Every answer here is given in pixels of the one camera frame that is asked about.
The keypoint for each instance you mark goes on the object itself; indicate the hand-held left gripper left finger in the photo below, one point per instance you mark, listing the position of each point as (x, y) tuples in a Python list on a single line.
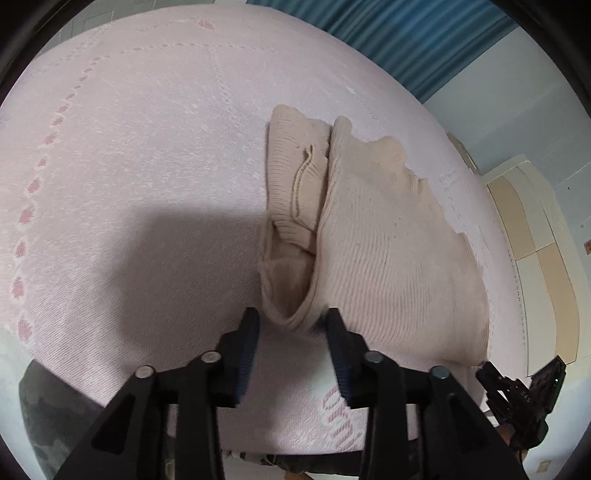
[(247, 355)]

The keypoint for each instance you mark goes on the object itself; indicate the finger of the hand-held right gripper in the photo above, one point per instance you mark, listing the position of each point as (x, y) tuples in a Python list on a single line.
[(491, 385)]

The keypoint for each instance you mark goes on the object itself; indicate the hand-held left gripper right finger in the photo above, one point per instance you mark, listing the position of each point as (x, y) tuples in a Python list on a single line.
[(337, 360)]

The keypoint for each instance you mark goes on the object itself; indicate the beige knit sweater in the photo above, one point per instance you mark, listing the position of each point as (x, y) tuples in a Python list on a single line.
[(388, 249)]

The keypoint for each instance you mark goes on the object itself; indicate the cream bed headboard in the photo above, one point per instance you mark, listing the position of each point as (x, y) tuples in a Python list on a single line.
[(531, 230)]

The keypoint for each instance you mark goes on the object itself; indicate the person's left camouflage trouser leg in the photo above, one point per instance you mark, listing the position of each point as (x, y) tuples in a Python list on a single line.
[(51, 415)]

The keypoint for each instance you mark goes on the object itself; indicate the bed with pink bedspread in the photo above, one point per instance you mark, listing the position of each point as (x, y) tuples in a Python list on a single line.
[(138, 161)]

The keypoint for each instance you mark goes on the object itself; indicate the blue curtain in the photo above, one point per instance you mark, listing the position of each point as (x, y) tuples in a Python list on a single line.
[(415, 37)]

